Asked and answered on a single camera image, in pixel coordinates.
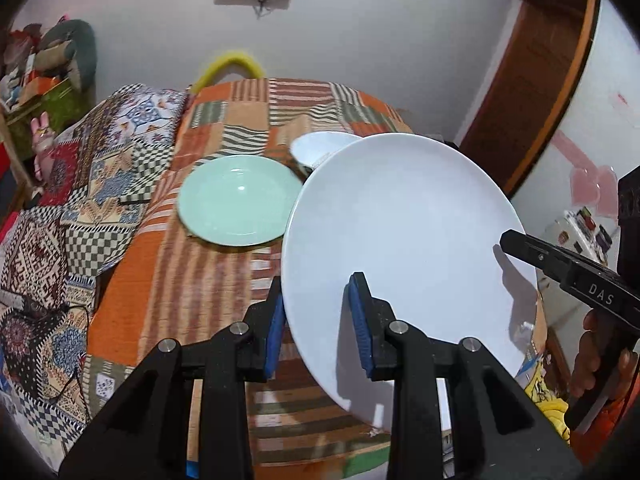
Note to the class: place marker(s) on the grey green stuffed toy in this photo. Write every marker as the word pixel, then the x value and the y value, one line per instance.
pixel 75 45

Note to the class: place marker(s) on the blue geometric patterned blanket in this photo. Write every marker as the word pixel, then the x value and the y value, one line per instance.
pixel 95 195

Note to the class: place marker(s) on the pink bunny toy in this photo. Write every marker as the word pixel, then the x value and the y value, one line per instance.
pixel 42 142

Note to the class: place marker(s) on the person's right hand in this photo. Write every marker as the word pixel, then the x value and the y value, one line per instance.
pixel 582 360

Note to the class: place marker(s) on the pink wall sticker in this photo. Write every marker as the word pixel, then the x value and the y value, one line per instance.
pixel 592 185

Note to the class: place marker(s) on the brown wooden door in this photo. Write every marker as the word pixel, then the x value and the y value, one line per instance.
pixel 540 70

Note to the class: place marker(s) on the orange striped patchwork blanket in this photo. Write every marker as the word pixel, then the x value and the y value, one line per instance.
pixel 210 285

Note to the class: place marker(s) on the green plate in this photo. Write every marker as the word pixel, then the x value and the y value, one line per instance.
pixel 235 200

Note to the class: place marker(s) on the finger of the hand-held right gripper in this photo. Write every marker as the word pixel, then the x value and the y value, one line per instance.
pixel 535 255

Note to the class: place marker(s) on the yellow foam tube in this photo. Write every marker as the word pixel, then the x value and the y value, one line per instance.
pixel 232 60

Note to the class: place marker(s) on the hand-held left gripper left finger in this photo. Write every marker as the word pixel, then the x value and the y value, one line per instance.
pixel 274 340

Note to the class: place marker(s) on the white fridge with magnets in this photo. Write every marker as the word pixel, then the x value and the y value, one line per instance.
pixel 575 240

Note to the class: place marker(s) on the person's right forearm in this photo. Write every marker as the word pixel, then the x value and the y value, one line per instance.
pixel 605 425

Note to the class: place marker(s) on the large white plate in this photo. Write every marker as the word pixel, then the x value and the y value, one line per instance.
pixel 410 220

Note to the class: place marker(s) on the yellow cloth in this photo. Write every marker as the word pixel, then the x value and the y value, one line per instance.
pixel 545 400

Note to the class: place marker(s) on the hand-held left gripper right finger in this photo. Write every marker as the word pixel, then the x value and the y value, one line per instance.
pixel 359 320

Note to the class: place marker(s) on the green cardboard box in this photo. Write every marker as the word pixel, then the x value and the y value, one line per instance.
pixel 55 105

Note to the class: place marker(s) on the white bowl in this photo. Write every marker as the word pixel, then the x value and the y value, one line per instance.
pixel 315 147

